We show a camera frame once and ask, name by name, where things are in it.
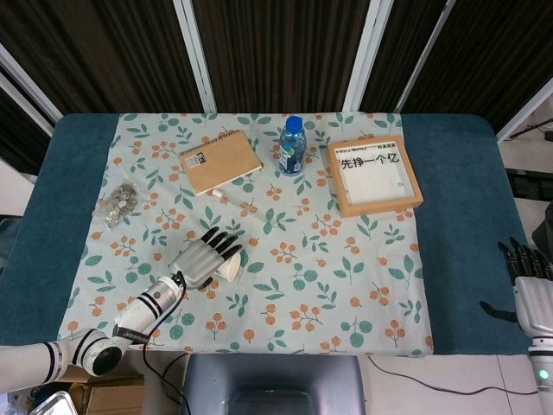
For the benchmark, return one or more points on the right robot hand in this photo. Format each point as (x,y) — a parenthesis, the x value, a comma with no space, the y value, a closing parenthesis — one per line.
(535,302)

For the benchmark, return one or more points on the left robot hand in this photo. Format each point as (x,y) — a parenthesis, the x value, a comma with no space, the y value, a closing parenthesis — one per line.
(194,261)

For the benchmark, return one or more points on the white paper cup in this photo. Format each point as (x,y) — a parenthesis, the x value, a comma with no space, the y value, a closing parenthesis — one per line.
(231,268)

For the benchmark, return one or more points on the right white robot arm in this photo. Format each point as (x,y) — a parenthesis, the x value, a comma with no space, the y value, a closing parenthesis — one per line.
(542,363)

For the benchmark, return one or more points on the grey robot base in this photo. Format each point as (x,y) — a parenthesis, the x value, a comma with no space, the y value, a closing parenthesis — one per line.
(276,380)

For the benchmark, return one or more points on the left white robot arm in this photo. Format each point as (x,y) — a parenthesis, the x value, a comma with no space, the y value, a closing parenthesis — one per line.
(138,313)

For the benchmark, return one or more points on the clear glass test tube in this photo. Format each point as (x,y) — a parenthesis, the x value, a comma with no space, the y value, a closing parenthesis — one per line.
(248,208)

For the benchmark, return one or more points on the clear bag of coins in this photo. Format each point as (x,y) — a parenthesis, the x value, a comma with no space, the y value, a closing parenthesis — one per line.
(118,201)

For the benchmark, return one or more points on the kraft spiral notebook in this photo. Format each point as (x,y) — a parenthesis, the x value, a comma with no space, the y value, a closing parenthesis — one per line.
(220,164)

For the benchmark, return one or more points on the floral orange berry tablecloth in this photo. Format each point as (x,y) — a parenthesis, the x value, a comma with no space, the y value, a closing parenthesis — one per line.
(302,268)

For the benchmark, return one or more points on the blue drink bottle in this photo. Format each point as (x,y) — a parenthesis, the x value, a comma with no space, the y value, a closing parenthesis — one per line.
(291,151)

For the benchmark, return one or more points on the brown cardboard box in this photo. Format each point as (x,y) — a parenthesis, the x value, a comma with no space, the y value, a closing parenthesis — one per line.
(112,395)

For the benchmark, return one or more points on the silver metal tray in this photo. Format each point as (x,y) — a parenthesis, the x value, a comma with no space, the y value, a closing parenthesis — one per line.
(52,404)

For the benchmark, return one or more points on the dark folding partition screen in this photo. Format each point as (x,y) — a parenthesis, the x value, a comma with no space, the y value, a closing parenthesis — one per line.
(281,52)

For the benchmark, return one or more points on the wooden shadow box frame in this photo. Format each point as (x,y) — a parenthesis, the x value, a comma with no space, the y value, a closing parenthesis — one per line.
(380,206)

